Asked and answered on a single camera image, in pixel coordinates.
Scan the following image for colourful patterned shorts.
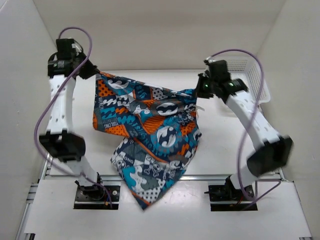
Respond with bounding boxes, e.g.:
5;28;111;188
92;72;202;210

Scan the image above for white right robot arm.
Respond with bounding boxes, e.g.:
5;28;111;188
195;58;293;200

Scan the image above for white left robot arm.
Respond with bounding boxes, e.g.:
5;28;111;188
38;38;105;200

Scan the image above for white perforated plastic basket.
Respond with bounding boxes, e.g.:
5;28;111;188
224;56;261;98

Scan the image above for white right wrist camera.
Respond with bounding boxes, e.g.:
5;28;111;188
203;56;216;65

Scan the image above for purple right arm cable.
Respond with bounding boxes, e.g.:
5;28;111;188
208;48;283;203

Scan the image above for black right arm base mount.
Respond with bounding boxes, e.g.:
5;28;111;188
204;185;258;212

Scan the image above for aluminium left frame rail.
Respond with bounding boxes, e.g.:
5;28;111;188
14;71;77;240

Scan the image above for aluminium right frame rail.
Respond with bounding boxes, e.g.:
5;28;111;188
254;104;313;240

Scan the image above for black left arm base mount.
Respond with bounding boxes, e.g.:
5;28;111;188
73;185;121;210

